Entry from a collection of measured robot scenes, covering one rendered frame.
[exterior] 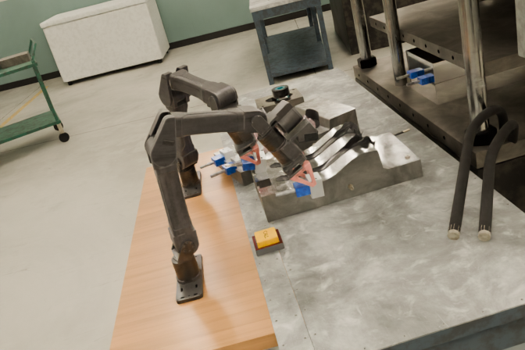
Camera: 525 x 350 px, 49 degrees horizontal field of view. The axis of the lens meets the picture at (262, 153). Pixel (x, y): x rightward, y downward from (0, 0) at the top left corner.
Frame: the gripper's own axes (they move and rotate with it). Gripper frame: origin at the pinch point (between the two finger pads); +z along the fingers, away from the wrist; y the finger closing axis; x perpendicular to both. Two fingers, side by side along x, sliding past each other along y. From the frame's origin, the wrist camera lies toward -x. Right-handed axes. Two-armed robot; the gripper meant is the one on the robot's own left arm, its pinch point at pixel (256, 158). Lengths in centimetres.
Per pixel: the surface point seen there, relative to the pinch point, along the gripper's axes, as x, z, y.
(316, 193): -13.5, -0.3, -30.5
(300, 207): -5.7, 10.2, -20.0
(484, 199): -51, 15, -47
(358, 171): -26.2, 10.4, -18.2
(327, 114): -26.7, 17.2, 27.0
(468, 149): -56, 16, -27
